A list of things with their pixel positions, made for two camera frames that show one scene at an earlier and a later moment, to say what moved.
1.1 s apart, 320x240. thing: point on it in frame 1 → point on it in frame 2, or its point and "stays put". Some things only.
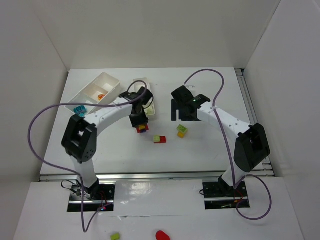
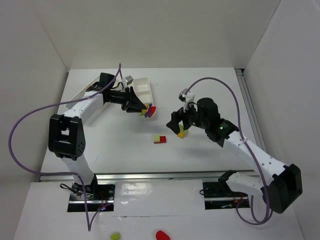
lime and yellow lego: (181, 130) stays put
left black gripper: (139, 120) → (128, 98)
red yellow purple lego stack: (142, 128) → (149, 111)
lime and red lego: (157, 139) stays put
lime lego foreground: (115, 236) stays put
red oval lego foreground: (160, 235) stays put
